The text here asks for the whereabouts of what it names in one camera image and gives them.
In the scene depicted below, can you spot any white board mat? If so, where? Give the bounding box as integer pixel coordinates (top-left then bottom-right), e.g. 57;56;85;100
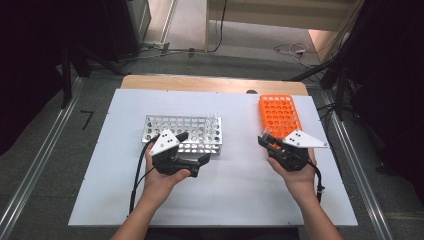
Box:
68;88;358;228

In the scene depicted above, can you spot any light wooden desk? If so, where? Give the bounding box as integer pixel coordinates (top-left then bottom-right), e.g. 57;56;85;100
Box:
204;0;364;53

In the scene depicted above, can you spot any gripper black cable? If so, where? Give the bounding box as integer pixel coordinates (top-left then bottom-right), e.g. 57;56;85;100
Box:
128;135;160;215
308;161;326;204

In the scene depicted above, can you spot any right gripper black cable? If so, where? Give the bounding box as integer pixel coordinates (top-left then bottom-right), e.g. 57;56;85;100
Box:
308;161;326;204

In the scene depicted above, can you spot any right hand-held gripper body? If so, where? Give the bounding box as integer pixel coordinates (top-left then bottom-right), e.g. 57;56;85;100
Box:
269;129;329;173

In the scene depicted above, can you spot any orange plastic test tube rack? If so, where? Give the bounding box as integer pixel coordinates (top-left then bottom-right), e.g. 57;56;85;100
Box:
258;94;304;141

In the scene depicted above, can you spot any metal floor rail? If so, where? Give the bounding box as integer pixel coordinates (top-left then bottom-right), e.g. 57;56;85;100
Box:
321;91;395;240
0;77;84;236

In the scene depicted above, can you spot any metal test tube rack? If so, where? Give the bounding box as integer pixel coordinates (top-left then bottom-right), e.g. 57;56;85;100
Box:
141;114;223;156

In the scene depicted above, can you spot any dark cabinet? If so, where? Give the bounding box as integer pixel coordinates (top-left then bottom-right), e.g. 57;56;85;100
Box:
99;0;152;63

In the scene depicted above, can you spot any black hanging cable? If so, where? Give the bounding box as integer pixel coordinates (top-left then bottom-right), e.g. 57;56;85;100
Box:
213;0;229;54

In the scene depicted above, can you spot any white floor cable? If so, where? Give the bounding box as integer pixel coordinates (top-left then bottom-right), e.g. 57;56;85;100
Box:
273;42;312;68

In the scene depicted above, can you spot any person's right hand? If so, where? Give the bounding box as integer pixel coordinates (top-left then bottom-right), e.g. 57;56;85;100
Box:
267;148;318;196

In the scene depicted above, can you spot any person's left hand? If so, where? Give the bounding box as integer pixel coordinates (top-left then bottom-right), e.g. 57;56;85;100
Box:
141;155;192;206

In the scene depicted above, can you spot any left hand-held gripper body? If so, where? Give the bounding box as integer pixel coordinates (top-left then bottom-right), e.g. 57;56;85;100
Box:
148;128;201;178

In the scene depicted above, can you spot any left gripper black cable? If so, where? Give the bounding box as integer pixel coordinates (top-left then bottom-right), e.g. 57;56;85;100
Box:
128;135;160;215

